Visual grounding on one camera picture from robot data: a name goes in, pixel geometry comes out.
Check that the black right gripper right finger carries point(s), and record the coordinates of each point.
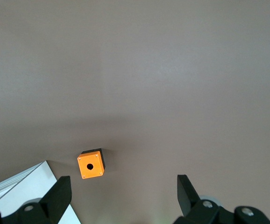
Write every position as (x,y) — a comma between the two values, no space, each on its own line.
(188,200)

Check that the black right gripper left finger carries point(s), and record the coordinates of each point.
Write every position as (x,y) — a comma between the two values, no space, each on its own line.
(53,200)

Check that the white drawer cabinet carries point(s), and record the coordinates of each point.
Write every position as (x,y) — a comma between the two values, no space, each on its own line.
(20,186)

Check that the orange button enclosure box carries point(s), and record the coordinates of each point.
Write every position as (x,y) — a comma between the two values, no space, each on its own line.
(90,172)

